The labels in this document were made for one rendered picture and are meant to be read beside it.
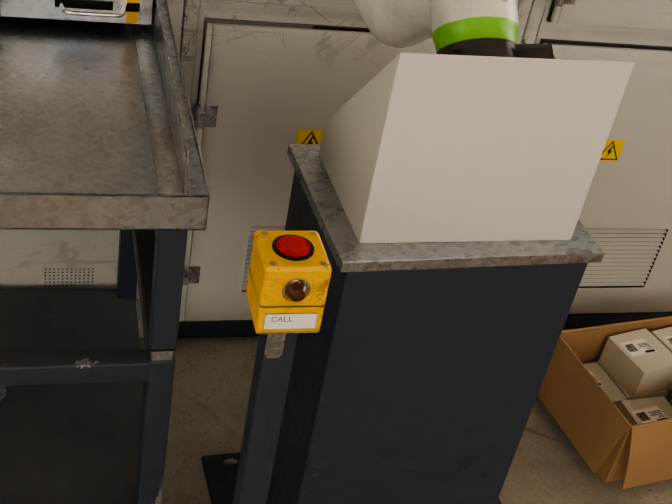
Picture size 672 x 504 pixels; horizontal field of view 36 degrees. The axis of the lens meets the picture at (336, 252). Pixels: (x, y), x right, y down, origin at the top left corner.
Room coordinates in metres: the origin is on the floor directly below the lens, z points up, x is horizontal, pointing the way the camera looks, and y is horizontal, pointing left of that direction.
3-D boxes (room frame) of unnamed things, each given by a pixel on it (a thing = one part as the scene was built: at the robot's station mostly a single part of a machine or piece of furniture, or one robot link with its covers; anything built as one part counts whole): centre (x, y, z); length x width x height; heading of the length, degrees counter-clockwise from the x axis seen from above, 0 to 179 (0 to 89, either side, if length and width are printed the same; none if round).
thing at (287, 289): (0.94, 0.03, 0.87); 0.03 x 0.01 x 0.03; 109
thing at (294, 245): (0.98, 0.05, 0.90); 0.04 x 0.04 x 0.02
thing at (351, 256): (1.42, -0.15, 0.74); 0.43 x 0.33 x 0.02; 112
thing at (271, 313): (0.98, 0.05, 0.85); 0.08 x 0.08 x 0.10; 19
